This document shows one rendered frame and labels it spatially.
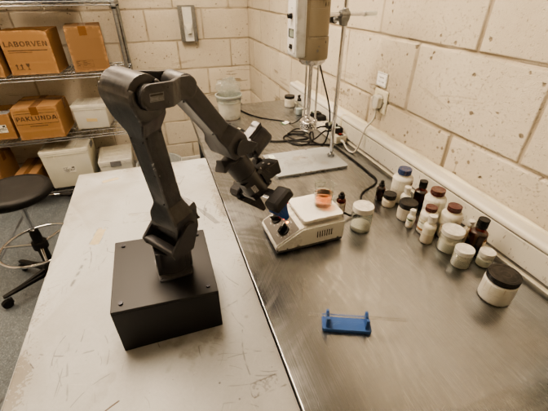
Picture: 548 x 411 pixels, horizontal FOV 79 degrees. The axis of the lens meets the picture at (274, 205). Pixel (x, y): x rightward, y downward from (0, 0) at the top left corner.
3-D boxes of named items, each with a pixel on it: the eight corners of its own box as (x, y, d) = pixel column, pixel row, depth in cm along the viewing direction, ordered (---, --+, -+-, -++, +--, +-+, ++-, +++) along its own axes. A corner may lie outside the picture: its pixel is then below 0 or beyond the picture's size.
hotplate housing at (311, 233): (276, 255, 88) (276, 232, 83) (261, 227, 98) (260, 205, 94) (350, 237, 94) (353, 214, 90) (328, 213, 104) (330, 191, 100)
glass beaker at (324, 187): (314, 212, 90) (315, 186, 86) (311, 201, 95) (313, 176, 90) (336, 211, 90) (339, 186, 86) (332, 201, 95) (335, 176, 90)
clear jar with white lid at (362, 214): (355, 236, 95) (360, 213, 91) (346, 223, 100) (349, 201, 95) (374, 232, 96) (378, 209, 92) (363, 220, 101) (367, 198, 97)
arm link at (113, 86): (124, 84, 41) (163, 66, 44) (88, 72, 44) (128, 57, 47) (181, 250, 63) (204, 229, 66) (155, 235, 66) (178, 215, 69)
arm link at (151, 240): (174, 264, 61) (170, 238, 58) (141, 244, 65) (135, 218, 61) (199, 245, 66) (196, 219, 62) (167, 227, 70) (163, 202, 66)
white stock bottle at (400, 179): (395, 205, 108) (403, 174, 102) (384, 196, 113) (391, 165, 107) (412, 202, 110) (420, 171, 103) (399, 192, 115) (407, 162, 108)
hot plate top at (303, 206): (303, 224, 86) (304, 222, 86) (286, 201, 96) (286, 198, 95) (344, 215, 90) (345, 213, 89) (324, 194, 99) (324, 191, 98)
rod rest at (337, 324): (322, 331, 69) (323, 320, 67) (321, 317, 71) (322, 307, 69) (371, 334, 68) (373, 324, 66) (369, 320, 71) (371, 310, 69)
